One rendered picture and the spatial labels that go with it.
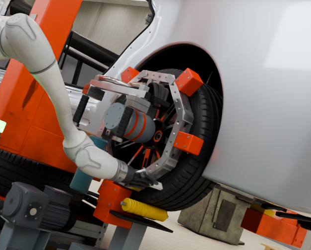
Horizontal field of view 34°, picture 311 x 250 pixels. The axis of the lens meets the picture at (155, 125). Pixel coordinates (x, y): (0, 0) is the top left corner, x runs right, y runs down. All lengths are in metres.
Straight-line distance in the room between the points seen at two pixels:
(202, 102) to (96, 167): 0.58
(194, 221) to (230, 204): 0.63
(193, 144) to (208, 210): 5.75
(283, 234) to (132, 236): 2.04
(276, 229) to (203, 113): 2.11
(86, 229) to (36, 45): 1.55
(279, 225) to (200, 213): 3.77
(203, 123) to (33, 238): 1.07
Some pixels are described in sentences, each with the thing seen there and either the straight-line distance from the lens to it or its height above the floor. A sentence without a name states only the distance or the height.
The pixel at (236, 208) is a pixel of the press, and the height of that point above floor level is 0.57.
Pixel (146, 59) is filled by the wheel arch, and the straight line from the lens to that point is 2.62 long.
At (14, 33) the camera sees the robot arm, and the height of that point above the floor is 0.93.
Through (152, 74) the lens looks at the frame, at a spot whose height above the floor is 1.10.
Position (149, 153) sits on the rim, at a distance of 2.35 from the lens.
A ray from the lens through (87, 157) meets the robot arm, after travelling 1.90.
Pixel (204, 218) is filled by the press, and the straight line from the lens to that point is 7.78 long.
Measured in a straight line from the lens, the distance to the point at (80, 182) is 2.32.
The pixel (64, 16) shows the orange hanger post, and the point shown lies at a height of 1.23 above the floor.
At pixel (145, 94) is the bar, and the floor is 0.97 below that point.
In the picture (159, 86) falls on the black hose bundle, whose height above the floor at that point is 1.03.
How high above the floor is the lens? 0.71
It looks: 4 degrees up
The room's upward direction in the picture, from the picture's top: 21 degrees clockwise
